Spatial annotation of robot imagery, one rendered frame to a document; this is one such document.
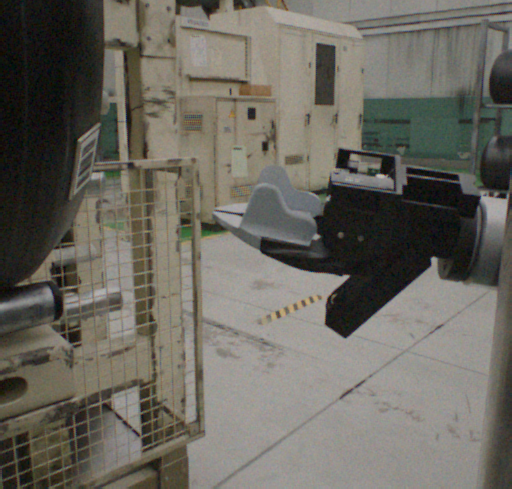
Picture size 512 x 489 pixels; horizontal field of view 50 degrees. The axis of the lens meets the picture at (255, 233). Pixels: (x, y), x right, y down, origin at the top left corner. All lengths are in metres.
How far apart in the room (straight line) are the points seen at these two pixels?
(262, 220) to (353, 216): 0.08
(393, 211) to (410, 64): 11.93
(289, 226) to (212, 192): 4.62
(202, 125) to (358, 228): 4.68
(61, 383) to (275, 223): 0.29
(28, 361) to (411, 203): 0.39
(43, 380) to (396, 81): 12.04
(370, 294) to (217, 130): 4.58
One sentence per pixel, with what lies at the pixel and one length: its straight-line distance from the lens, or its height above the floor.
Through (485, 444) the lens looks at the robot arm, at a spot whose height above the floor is 1.01.
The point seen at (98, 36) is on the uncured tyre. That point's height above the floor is 1.16.
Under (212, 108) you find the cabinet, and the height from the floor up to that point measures 1.13.
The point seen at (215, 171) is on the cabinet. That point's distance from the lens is 5.02.
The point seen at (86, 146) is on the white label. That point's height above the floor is 1.07.
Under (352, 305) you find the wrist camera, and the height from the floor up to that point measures 0.93.
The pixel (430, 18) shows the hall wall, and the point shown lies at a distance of 12.28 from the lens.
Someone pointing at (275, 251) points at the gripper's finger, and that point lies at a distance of 0.45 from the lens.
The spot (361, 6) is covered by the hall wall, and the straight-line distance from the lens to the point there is 13.07.
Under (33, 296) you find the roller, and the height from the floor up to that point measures 0.91.
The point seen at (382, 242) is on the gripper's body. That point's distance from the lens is 0.44.
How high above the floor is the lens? 1.10
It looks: 12 degrees down
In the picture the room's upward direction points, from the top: straight up
